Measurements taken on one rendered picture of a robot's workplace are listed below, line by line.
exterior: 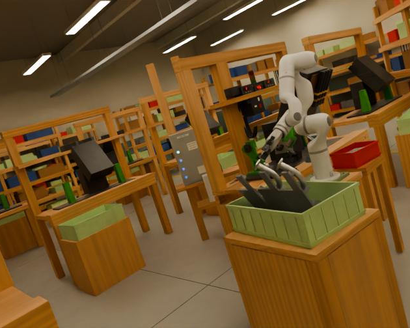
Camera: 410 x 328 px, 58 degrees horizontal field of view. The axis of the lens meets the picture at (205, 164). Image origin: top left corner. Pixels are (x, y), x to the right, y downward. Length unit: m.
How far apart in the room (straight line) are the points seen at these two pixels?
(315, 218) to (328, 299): 0.35
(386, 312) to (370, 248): 0.35
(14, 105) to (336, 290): 11.49
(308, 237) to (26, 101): 11.46
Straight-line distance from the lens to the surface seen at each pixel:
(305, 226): 1.74
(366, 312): 2.06
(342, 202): 1.91
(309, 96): 2.42
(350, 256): 1.91
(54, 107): 12.86
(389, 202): 3.22
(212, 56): 3.16
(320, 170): 2.47
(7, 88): 12.60
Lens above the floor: 1.53
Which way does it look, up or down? 8 degrees down
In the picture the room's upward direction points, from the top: 17 degrees counter-clockwise
